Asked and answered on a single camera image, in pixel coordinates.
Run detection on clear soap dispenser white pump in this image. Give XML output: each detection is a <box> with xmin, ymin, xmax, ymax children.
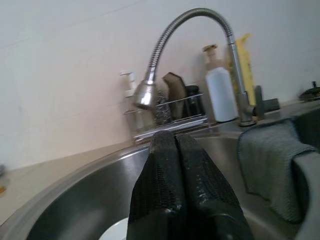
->
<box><xmin>119</xmin><ymin>71</ymin><xmax>156</xmax><ymax>140</ymax></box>

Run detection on white plate line flower print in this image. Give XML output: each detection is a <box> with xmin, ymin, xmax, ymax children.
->
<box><xmin>98</xmin><ymin>212</ymin><xmax>132</xmax><ymax>240</ymax></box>

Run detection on steel wool scrubber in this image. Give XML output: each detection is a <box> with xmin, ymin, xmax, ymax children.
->
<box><xmin>155</xmin><ymin>90</ymin><xmax>173</xmax><ymax>123</ymax></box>

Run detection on steel flexible neck faucet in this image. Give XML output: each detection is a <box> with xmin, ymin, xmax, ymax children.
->
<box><xmin>133</xmin><ymin>7</ymin><xmax>280</xmax><ymax>127</ymax></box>

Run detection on white bottle beige pump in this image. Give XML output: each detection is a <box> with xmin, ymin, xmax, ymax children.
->
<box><xmin>202</xmin><ymin>44</ymin><xmax>239</xmax><ymax>123</ymax></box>

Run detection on black cylindrical container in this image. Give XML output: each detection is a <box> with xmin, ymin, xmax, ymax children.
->
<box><xmin>186</xmin><ymin>84</ymin><xmax>202</xmax><ymax>118</ymax></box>

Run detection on stainless steel sink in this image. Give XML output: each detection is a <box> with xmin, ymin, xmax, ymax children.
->
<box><xmin>6</xmin><ymin>124</ymin><xmax>320</xmax><ymax>240</ymax></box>

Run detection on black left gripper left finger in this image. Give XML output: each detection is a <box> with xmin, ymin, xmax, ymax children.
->
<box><xmin>127</xmin><ymin>131</ymin><xmax>201</xmax><ymax>240</ymax></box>

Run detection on black gas stove burner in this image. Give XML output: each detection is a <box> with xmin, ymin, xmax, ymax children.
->
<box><xmin>298</xmin><ymin>81</ymin><xmax>320</xmax><ymax>102</ymax></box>

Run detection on brown scrub sponge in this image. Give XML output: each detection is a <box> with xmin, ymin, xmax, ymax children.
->
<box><xmin>162</xmin><ymin>71</ymin><xmax>189</xmax><ymax>119</ymax></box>

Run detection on grey waffle dish cloth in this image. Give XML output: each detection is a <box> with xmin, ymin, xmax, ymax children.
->
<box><xmin>237</xmin><ymin>119</ymin><xmax>318</xmax><ymax>225</ymax></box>

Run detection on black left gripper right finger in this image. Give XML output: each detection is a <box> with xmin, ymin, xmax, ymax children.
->
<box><xmin>177</xmin><ymin>136</ymin><xmax>253</xmax><ymax>240</ymax></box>

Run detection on steel wire sink rack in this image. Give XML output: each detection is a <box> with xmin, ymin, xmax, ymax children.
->
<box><xmin>123</xmin><ymin>93</ymin><xmax>210</xmax><ymax>145</ymax></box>

